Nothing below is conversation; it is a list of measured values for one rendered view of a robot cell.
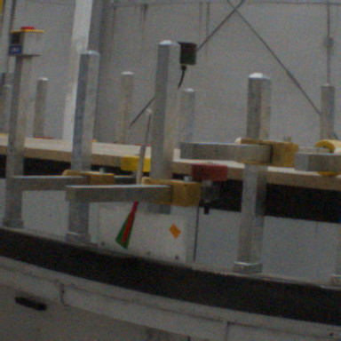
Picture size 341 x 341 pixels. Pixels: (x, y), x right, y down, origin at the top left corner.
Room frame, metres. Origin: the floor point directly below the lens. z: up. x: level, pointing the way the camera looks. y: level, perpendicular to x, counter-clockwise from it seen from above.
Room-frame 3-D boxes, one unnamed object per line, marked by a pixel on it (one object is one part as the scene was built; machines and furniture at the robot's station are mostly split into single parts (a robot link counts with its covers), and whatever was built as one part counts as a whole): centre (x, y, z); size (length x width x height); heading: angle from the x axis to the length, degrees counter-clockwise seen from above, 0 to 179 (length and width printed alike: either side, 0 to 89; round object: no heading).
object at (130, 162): (2.47, 0.09, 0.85); 0.08 x 0.08 x 0.11
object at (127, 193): (2.12, 0.06, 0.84); 0.43 x 0.03 x 0.04; 139
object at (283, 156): (2.04, -0.17, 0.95); 0.14 x 0.06 x 0.05; 49
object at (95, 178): (2.36, 0.20, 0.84); 0.14 x 0.06 x 0.05; 49
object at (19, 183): (2.32, 0.22, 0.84); 0.43 x 0.03 x 0.04; 139
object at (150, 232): (2.22, 0.07, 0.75); 0.26 x 0.01 x 0.10; 49
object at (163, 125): (2.22, 0.03, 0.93); 0.04 x 0.04 x 0.48; 49
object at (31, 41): (2.55, 0.42, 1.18); 0.07 x 0.07 x 0.08; 49
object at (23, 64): (2.55, 0.42, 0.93); 0.05 x 0.05 x 0.45; 49
